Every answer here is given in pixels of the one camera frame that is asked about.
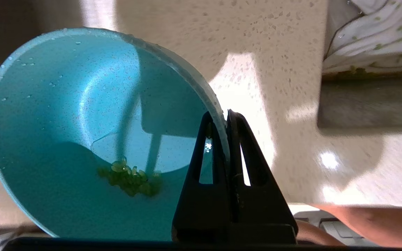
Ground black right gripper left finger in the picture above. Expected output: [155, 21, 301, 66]
[172, 112, 235, 244]

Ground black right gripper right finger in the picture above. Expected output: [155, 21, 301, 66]
[226, 109, 299, 244]

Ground green rice grains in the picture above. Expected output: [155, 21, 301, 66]
[98, 157, 163, 198]

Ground teal bowl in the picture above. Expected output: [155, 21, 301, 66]
[0, 28, 231, 242]

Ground steel sink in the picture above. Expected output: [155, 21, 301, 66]
[318, 0, 402, 130]

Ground white cloth with green specks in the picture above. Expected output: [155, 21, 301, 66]
[322, 0, 402, 76]

